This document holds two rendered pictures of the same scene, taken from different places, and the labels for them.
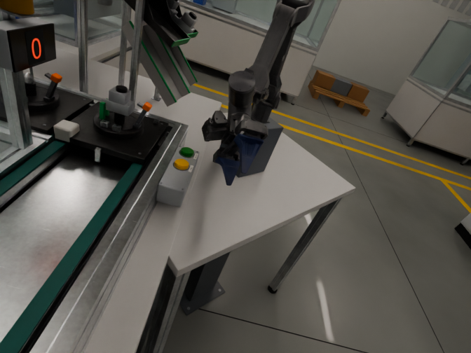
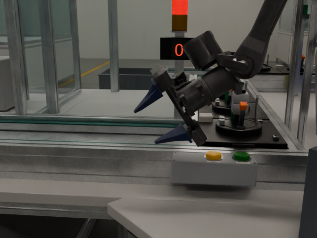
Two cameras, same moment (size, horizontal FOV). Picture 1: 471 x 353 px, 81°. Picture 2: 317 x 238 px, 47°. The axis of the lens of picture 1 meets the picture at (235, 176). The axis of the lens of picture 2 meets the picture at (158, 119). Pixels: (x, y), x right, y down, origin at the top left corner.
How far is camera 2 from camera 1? 1.01 m
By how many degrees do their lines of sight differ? 92
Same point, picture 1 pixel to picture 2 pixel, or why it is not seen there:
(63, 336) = (40, 144)
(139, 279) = (97, 188)
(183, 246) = (135, 204)
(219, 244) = (145, 224)
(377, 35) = not seen: outside the picture
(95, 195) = not seen: hidden behind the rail
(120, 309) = (72, 185)
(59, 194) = (151, 141)
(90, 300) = (58, 146)
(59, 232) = not seen: hidden behind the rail
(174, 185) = (176, 157)
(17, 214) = (128, 137)
